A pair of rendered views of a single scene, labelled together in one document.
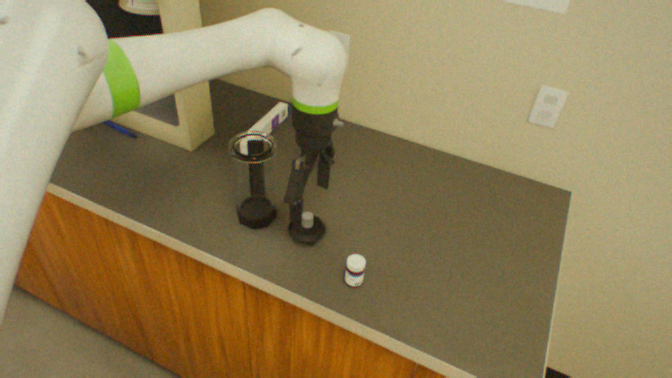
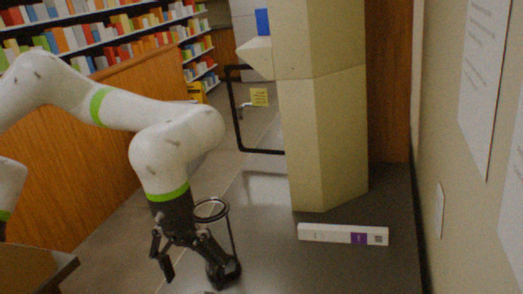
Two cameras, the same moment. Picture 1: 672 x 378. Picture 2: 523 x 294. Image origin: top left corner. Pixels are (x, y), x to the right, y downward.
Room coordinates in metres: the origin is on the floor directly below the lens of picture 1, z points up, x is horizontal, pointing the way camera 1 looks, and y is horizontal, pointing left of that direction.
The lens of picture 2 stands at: (1.00, -0.63, 1.70)
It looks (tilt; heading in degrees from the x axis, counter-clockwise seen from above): 25 degrees down; 88
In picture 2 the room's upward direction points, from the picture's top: 9 degrees counter-clockwise
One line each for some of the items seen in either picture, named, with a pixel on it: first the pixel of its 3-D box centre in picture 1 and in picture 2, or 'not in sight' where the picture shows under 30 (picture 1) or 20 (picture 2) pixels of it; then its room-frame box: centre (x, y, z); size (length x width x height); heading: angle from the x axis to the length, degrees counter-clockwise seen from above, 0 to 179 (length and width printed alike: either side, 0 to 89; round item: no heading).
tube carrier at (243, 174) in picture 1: (254, 179); (216, 239); (0.87, 0.19, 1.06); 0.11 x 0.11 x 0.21
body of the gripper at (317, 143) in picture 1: (312, 144); (179, 228); (0.82, 0.05, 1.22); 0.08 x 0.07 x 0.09; 157
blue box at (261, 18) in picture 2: not in sight; (274, 19); (1.16, 0.68, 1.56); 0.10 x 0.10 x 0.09; 67
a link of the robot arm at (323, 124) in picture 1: (316, 115); (170, 202); (0.81, 0.04, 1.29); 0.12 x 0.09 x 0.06; 67
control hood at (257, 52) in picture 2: not in sight; (270, 52); (1.12, 0.59, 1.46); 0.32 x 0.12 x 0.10; 67
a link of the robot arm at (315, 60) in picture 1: (314, 67); (162, 158); (0.82, 0.05, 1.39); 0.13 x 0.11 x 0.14; 49
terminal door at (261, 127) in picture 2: not in sight; (263, 110); (1.09, 0.79, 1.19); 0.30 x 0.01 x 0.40; 150
